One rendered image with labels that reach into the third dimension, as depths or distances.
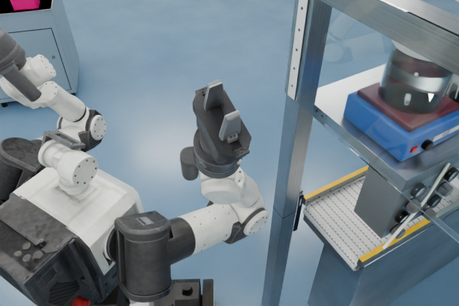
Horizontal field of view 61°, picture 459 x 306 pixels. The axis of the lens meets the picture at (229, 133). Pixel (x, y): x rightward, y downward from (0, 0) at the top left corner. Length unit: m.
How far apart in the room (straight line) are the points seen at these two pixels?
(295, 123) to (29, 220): 0.69
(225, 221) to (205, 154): 0.32
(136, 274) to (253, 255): 1.44
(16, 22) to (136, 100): 0.99
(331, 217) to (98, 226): 0.81
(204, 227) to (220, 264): 1.30
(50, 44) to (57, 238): 2.42
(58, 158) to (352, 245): 0.92
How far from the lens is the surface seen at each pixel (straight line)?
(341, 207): 1.43
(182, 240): 0.84
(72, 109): 1.21
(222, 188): 0.72
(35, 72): 1.09
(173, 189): 2.50
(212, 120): 0.58
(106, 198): 0.90
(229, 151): 0.56
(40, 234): 0.88
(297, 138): 1.14
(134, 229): 0.79
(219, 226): 0.91
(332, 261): 1.69
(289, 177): 1.25
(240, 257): 2.20
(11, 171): 1.07
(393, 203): 1.02
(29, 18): 3.11
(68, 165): 0.84
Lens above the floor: 1.88
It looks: 41 degrees down
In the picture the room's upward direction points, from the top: straight up
